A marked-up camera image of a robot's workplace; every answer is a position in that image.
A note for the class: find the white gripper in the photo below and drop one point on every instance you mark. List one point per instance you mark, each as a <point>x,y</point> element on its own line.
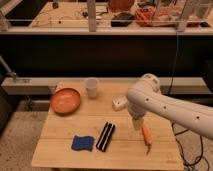
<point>137,123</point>

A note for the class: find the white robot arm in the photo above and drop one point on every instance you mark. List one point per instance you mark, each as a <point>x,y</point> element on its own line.
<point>145,95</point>

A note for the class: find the orange carrot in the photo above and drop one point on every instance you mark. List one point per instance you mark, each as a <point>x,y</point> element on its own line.
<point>147,137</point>

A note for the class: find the white plastic bottle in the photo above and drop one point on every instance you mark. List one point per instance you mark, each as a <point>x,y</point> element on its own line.
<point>119,103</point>

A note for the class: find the black white striped eraser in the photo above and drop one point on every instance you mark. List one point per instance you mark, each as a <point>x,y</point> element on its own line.
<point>105,136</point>

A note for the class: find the white plastic cup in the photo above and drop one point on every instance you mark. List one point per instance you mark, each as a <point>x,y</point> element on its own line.
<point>91,85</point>

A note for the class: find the blue sponge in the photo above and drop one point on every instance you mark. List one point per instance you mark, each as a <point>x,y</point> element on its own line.
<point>82,143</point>

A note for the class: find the orange plate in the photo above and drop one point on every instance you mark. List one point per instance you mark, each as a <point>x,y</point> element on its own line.
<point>65,101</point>

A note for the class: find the black pouch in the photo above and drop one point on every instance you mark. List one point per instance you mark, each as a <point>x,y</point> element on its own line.
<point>122,19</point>

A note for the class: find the grey metal rail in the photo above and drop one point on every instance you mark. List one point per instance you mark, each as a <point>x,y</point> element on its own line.
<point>47,85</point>

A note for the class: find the metal frame post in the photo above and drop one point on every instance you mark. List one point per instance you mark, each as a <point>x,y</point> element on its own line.
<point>91,15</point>

